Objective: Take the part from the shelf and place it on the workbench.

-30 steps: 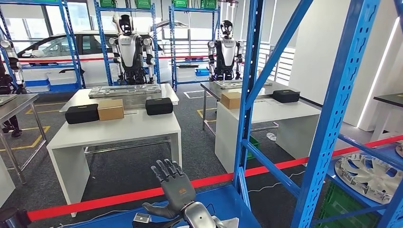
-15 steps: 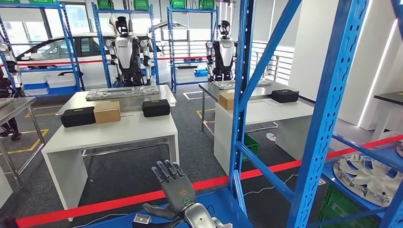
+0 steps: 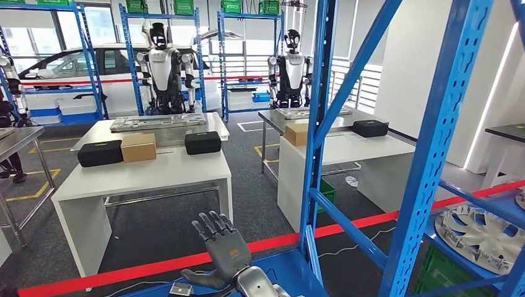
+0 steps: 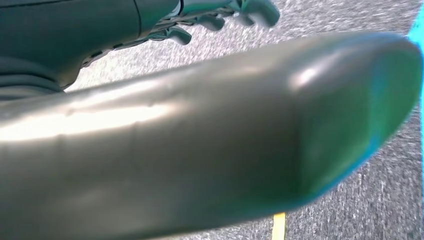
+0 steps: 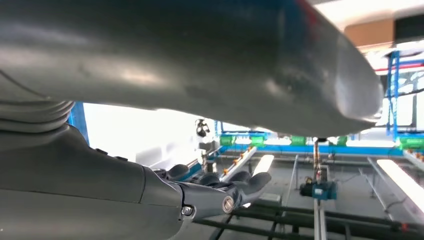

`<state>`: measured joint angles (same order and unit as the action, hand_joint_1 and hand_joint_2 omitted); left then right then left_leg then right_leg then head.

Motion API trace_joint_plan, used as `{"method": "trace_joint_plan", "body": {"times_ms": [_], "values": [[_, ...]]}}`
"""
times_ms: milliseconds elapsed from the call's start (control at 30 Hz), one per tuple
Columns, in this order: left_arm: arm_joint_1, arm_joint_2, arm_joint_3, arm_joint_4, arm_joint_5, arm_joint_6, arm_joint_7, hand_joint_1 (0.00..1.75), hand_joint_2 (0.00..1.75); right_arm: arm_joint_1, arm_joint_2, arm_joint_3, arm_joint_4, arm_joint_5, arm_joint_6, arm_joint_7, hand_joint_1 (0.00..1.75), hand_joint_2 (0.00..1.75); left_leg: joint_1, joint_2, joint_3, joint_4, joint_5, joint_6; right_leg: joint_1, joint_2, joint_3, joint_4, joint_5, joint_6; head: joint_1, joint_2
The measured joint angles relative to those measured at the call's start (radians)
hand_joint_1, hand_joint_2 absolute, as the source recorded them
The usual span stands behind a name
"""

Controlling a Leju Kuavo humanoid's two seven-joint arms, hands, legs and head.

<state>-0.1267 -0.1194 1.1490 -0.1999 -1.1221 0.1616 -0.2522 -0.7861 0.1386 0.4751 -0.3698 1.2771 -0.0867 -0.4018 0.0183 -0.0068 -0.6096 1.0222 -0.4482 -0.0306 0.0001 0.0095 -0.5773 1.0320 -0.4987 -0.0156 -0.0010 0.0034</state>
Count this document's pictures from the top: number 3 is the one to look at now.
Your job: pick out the white slatted railing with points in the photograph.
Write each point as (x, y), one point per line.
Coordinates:
(361, 86)

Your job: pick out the black case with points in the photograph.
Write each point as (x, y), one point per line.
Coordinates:
(100, 153)
(203, 143)
(369, 128)

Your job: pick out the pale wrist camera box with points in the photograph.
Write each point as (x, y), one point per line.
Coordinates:
(180, 289)

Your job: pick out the dark top table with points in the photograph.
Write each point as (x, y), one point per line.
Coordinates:
(506, 132)

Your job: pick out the brown cardboard box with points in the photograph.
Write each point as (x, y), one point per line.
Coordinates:
(295, 135)
(138, 148)

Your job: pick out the black white humanoid robot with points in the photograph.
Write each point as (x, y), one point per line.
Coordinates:
(164, 69)
(12, 82)
(293, 69)

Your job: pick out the white car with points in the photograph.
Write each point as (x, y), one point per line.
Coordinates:
(115, 98)

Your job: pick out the white table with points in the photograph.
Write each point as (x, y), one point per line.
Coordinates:
(4, 250)
(369, 151)
(156, 168)

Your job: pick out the grey car part panel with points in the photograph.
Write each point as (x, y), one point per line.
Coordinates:
(156, 122)
(293, 113)

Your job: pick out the green plastic crate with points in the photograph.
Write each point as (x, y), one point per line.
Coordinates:
(269, 7)
(328, 196)
(231, 6)
(136, 6)
(12, 1)
(443, 274)
(183, 7)
(53, 2)

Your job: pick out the blue steel shelf rack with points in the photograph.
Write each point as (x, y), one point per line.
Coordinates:
(61, 90)
(484, 207)
(250, 15)
(434, 123)
(160, 16)

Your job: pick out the red barrier belt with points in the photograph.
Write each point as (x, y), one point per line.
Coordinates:
(143, 268)
(115, 80)

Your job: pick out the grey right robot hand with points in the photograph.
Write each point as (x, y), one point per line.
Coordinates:
(225, 254)

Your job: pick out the blue white storage bin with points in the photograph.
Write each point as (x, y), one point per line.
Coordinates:
(45, 116)

